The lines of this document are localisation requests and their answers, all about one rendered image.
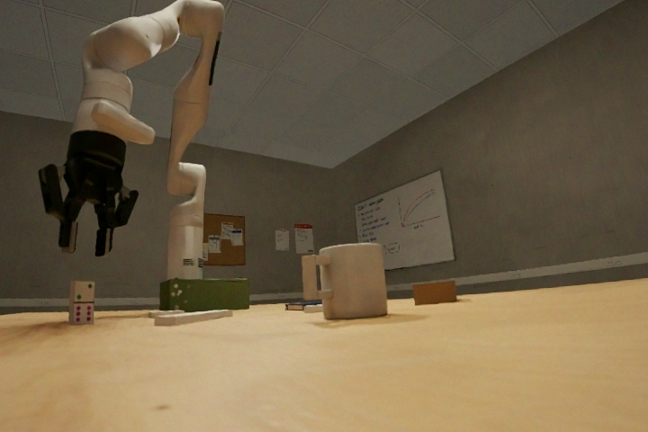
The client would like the beige mug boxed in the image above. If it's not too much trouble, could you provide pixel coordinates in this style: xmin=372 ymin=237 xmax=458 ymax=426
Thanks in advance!
xmin=301 ymin=243 xmax=388 ymax=320

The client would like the white domino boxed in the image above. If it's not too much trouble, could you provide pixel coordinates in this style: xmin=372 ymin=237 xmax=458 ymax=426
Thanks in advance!
xmin=214 ymin=310 xmax=233 ymax=319
xmin=68 ymin=280 xmax=95 ymax=326
xmin=304 ymin=305 xmax=323 ymax=313
xmin=148 ymin=310 xmax=185 ymax=319
xmin=185 ymin=311 xmax=218 ymax=322
xmin=155 ymin=314 xmax=199 ymax=326

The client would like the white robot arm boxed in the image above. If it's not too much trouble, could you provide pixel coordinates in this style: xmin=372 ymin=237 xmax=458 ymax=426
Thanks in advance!
xmin=71 ymin=0 xmax=225 ymax=280

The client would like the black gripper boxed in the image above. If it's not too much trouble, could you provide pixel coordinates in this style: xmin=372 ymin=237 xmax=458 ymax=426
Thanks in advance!
xmin=39 ymin=130 xmax=139 ymax=257

